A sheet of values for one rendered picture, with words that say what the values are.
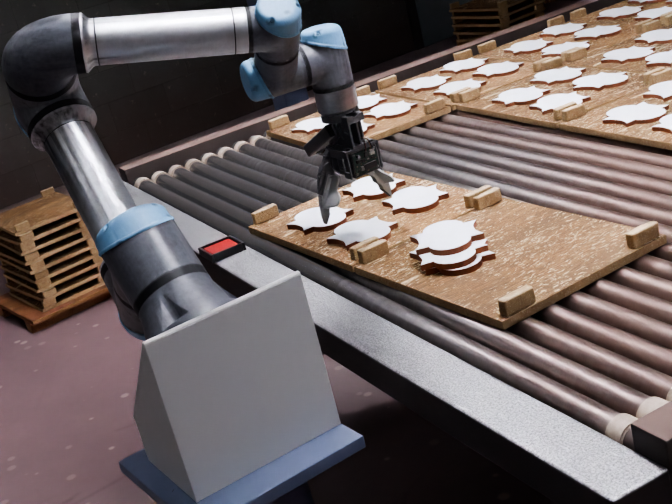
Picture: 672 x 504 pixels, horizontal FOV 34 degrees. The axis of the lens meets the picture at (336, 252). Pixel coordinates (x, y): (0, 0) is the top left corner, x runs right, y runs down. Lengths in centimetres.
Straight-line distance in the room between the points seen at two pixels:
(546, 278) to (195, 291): 57
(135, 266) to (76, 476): 210
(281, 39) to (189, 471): 72
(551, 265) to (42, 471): 228
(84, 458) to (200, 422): 221
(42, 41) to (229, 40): 29
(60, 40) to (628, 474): 106
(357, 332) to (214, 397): 35
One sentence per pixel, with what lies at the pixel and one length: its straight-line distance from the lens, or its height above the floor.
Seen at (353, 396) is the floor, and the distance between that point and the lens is 352.
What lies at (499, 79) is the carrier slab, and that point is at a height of 94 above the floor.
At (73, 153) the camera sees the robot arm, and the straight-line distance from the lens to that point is 182.
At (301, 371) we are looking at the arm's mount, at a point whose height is 98.
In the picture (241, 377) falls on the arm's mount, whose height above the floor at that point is 101.
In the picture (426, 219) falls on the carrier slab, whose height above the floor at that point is 94.
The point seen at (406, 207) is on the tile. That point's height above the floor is 95.
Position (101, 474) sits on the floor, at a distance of 355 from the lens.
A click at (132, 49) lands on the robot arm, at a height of 141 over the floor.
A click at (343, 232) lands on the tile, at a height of 95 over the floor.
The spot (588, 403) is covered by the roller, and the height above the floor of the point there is 92.
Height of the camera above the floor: 165
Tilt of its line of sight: 20 degrees down
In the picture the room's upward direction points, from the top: 14 degrees counter-clockwise
